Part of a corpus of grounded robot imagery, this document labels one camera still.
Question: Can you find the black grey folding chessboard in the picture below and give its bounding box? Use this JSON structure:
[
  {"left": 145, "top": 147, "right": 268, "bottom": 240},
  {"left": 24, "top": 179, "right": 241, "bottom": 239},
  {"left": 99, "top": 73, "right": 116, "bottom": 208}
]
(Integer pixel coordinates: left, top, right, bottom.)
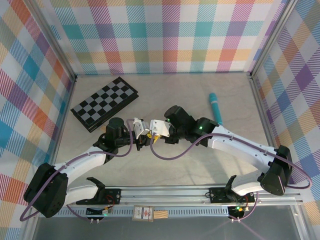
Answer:
[{"left": 69, "top": 76, "right": 140, "bottom": 133}]

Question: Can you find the teal marker pen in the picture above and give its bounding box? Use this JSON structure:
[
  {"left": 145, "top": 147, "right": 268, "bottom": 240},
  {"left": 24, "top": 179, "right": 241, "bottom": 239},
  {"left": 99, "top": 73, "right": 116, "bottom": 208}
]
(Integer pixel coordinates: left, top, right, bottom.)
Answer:
[{"left": 208, "top": 92, "right": 224, "bottom": 126}]

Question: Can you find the small wooden block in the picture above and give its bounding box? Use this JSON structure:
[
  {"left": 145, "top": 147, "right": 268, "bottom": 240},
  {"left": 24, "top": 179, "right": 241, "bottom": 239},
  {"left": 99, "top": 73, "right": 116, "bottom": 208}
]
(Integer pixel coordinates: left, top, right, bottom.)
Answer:
[{"left": 152, "top": 210, "right": 168, "bottom": 220}]

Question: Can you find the small controller board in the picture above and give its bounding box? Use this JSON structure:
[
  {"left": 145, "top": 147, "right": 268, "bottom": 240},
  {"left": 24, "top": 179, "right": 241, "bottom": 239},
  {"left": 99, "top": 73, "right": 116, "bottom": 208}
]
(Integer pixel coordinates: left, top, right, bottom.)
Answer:
[
  {"left": 86, "top": 206, "right": 113, "bottom": 218},
  {"left": 228, "top": 205, "right": 247, "bottom": 219}
]

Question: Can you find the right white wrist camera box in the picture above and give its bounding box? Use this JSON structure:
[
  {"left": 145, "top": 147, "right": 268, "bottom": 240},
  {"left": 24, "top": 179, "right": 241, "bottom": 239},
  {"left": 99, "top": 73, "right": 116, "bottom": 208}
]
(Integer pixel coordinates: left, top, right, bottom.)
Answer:
[{"left": 149, "top": 119, "right": 171, "bottom": 138}]

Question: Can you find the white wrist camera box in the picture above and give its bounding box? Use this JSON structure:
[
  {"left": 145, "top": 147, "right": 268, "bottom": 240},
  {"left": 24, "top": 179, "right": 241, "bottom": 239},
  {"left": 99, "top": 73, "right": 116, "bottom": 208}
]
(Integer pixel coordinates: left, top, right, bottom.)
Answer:
[
  {"left": 149, "top": 119, "right": 171, "bottom": 138},
  {"left": 132, "top": 117, "right": 151, "bottom": 138}
]

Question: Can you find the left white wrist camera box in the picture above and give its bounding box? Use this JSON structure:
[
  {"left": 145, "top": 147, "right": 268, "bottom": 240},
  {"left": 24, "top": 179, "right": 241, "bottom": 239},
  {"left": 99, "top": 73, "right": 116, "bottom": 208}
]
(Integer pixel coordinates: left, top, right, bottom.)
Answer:
[{"left": 132, "top": 117, "right": 151, "bottom": 138}]

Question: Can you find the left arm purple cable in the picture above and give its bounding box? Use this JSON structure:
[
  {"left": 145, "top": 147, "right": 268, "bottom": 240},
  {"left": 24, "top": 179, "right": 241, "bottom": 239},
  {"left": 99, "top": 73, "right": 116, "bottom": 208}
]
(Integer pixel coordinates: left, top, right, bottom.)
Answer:
[{"left": 20, "top": 118, "right": 135, "bottom": 222}]

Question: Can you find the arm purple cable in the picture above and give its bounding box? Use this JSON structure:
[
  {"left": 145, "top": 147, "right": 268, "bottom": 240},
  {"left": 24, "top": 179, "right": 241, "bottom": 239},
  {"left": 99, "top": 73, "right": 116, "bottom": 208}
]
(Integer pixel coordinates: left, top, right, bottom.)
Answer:
[
  {"left": 149, "top": 133, "right": 313, "bottom": 222},
  {"left": 20, "top": 118, "right": 135, "bottom": 222}
]

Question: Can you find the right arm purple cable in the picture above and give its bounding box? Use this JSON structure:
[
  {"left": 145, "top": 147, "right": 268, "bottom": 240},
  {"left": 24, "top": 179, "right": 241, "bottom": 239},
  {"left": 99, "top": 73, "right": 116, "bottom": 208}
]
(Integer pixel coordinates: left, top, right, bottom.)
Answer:
[{"left": 149, "top": 133, "right": 313, "bottom": 222}]

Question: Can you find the aluminium side rail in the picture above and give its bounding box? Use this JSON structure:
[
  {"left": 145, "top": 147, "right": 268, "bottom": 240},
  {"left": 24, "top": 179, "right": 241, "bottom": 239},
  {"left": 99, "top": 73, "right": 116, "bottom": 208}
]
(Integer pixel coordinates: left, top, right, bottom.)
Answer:
[
  {"left": 248, "top": 72, "right": 287, "bottom": 186},
  {"left": 44, "top": 76, "right": 78, "bottom": 188}
]

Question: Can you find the aluminium mounting rail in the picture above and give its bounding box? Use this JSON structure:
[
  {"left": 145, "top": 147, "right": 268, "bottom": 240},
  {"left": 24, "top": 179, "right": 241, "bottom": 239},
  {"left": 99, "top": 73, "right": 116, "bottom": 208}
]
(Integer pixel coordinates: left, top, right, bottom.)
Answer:
[{"left": 26, "top": 183, "right": 305, "bottom": 209}]

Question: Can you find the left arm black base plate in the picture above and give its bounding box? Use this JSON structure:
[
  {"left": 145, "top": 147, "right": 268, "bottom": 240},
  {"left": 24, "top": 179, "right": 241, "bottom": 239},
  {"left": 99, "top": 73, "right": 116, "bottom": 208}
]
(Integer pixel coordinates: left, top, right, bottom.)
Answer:
[{"left": 75, "top": 187, "right": 122, "bottom": 206}]

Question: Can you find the perforated metal cable tray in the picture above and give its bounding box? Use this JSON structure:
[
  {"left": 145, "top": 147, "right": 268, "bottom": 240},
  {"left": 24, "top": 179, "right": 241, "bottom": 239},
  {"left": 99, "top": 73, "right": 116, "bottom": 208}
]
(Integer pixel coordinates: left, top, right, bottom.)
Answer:
[{"left": 39, "top": 208, "right": 231, "bottom": 218}]

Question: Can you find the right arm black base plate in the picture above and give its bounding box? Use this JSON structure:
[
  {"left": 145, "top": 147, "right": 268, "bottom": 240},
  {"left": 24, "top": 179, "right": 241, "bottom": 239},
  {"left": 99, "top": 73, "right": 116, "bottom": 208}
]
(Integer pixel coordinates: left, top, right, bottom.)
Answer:
[{"left": 208, "top": 186, "right": 256, "bottom": 204}]

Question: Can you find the aluminium frame post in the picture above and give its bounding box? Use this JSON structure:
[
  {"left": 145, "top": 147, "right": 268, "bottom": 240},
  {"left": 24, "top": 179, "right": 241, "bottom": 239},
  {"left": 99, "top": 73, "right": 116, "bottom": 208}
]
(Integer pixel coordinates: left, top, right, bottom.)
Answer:
[
  {"left": 248, "top": 0, "right": 300, "bottom": 78},
  {"left": 23, "top": 0, "right": 78, "bottom": 82}
]

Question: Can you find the aluminium frame leg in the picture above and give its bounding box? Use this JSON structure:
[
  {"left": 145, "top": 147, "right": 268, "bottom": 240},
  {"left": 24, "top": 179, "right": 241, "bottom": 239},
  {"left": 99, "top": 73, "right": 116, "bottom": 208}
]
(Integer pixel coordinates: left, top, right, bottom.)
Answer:
[
  {"left": 21, "top": 206, "right": 41, "bottom": 240},
  {"left": 291, "top": 204, "right": 310, "bottom": 240}
]

